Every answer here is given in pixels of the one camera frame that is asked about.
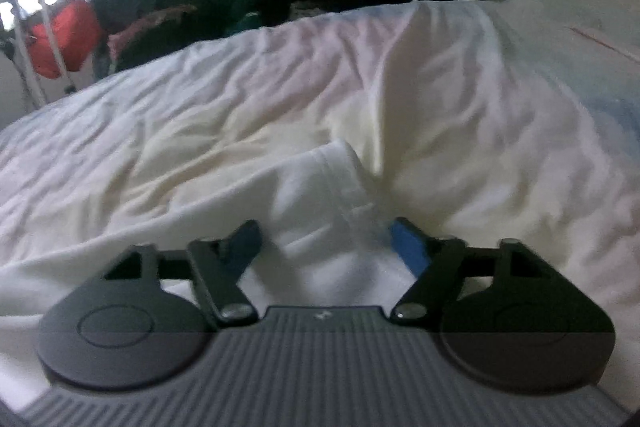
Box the white sweatpants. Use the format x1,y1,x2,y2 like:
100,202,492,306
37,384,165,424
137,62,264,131
1,141,413,409

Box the pile of clothes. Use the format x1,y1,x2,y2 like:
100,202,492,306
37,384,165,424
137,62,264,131
92,3,202,78

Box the pastel bed sheet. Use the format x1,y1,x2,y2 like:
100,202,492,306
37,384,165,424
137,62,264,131
1,2,639,329

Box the red bag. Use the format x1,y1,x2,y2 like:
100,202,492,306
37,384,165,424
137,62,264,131
27,0,104,79

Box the pillow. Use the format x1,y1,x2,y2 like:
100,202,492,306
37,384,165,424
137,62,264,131
500,0,639,64

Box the garment steamer stand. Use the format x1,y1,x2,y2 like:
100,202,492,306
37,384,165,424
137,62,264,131
1,0,77,109

